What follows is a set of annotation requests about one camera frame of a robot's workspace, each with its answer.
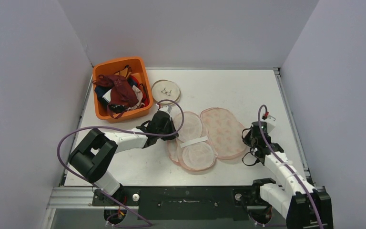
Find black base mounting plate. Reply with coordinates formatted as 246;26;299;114
91;185;285;221

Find purple cable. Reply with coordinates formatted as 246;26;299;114
56;99;185;228
257;104;325;229

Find navy blue garment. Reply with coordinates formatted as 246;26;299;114
94;86;112;108

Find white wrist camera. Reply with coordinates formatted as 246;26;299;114
158;105;173;115
264;115;278;132

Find orange bra black straps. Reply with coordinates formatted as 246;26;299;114
113;65;132;78

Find carrot print bra case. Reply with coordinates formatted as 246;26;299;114
166;107;246;172

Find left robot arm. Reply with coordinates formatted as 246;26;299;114
68;109;178;206

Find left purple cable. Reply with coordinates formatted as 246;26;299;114
56;99;185;228

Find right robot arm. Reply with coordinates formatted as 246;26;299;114
242;122;334;229

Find red garment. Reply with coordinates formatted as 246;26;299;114
130;75;149;107

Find white mesh laundry bag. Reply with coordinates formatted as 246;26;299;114
151;80;181;103

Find dark red bra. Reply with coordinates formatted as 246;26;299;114
93;74;141;119

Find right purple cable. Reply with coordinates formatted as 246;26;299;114
257;104;325;229

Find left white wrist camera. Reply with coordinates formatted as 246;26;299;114
158;105;173;115

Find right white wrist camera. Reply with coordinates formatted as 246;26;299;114
264;115;278;132

